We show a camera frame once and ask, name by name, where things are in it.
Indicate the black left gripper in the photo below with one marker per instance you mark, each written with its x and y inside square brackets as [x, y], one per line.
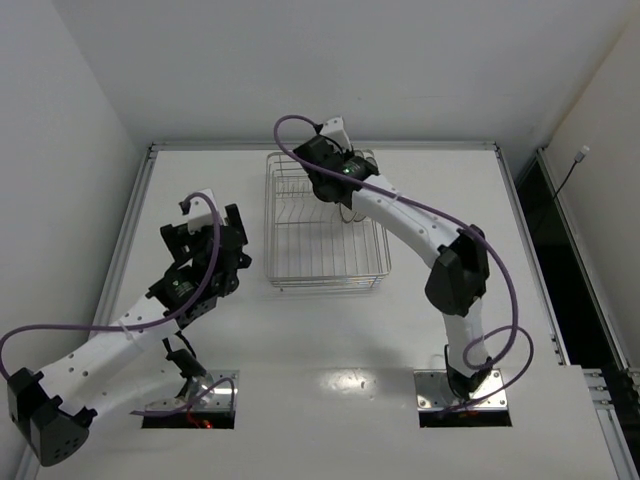
[201, 238]

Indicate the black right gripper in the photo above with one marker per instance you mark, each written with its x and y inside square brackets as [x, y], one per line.
[314, 153]

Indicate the plate with orange sunburst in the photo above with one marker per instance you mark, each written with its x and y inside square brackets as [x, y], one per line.
[348, 216]

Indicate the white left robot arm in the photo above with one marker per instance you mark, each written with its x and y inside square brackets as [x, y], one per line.
[54, 407]

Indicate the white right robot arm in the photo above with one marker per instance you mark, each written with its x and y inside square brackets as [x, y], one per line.
[458, 264]

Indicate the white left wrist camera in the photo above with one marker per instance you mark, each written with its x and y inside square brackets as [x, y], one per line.
[196, 208]

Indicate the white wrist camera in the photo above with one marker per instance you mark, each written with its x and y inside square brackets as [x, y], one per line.
[196, 208]
[334, 130]

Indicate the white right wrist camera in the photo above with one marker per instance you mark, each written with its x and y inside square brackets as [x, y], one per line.
[334, 130]

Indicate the metal wire dish rack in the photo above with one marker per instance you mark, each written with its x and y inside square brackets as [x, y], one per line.
[306, 244]

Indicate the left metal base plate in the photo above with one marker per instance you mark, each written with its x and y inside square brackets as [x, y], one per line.
[215, 392]

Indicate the metal base plate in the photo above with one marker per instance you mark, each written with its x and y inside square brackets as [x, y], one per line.
[215, 392]
[434, 394]

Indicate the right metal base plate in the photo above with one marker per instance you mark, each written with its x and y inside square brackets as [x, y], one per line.
[434, 394]

